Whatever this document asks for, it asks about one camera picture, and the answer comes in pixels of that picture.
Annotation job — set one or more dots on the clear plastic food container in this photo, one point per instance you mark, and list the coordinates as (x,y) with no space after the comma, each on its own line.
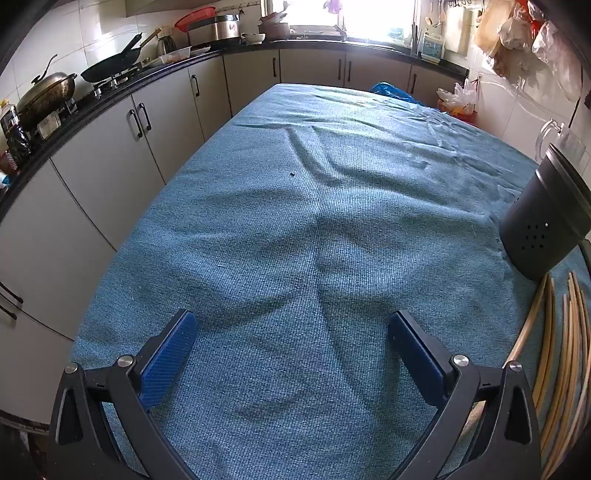
(175,55)

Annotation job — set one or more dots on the steel lidded wok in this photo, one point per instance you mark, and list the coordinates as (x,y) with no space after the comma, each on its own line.
(46,94)

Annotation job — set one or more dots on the brown clay pot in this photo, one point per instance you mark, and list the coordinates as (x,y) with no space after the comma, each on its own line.
(274,32)

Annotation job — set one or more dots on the white plastic jug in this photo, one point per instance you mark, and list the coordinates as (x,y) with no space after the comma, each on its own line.
(432,46)

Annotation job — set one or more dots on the steel kettle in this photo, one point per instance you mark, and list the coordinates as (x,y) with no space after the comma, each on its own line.
(166,44)

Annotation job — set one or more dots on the bunch of bamboo chopsticks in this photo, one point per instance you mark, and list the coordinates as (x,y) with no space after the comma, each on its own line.
(575,332)

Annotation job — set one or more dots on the red plastic basin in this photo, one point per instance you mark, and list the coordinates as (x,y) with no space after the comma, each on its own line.
(191,18)

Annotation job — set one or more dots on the clear glass pitcher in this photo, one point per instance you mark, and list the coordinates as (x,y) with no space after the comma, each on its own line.
(570,138)

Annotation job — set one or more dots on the hanging clear plastic bag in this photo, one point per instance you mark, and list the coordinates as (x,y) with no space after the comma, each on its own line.
(556,60)

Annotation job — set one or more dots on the grey kitchen cabinets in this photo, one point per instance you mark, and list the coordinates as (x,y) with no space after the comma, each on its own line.
(92,175)

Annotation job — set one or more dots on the bright kitchen window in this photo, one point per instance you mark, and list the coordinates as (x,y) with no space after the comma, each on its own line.
(364,18)

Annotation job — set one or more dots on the black wok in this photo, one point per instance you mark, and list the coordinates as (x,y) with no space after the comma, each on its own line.
(113,62)

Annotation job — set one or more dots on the dark sauce bottle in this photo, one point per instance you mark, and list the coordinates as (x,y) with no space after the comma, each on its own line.
(16,136)

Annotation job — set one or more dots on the hanging tan bag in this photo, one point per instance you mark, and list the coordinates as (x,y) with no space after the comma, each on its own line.
(491,32)

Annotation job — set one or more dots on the black kitchen countertop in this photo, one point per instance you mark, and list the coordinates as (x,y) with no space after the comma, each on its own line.
(152,78)

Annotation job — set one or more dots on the pale cutting board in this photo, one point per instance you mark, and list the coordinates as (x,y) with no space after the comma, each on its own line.
(458,27)

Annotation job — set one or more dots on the dark grey utensil holder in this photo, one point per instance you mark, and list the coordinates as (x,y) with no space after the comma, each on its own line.
(540,217)

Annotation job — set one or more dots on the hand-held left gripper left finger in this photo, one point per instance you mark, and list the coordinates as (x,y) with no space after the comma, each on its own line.
(168,355)

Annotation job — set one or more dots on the red plastic bag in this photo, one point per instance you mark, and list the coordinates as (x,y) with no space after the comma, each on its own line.
(466,117)

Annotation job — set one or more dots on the blue-green towel tablecloth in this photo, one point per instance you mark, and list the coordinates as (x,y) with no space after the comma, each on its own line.
(277,230)

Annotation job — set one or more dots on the blue plastic bag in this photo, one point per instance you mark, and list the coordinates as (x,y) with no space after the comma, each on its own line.
(392,91)

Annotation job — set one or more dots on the steel rice cooker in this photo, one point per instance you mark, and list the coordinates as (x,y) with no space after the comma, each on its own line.
(217,30)

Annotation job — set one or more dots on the white bowl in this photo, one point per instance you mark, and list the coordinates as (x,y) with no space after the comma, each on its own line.
(253,38)

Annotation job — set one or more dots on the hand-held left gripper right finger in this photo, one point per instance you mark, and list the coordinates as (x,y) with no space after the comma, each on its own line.
(415,355)

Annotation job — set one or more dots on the white plastic bag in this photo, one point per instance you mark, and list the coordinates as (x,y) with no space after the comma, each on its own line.
(459,97)

